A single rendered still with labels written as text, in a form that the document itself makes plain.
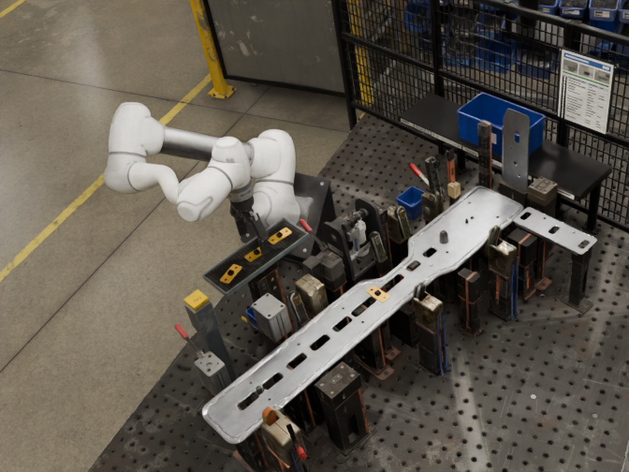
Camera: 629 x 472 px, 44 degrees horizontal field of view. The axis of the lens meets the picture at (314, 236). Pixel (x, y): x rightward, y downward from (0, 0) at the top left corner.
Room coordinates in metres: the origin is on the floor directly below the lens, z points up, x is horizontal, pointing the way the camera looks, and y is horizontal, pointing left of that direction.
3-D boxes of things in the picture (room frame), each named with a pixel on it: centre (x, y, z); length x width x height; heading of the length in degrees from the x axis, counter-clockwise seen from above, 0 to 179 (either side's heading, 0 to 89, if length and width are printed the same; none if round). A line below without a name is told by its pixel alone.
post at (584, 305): (1.84, -0.90, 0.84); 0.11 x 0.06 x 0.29; 34
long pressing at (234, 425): (1.78, -0.16, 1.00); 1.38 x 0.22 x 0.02; 124
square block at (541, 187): (2.11, -0.86, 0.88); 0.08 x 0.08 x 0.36; 34
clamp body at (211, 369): (1.61, 0.41, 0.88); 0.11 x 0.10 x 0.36; 34
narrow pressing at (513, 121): (2.20, -0.78, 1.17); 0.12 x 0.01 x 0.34; 34
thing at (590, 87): (2.29, -1.07, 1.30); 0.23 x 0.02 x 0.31; 34
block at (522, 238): (1.95, -0.72, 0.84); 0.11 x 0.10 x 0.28; 34
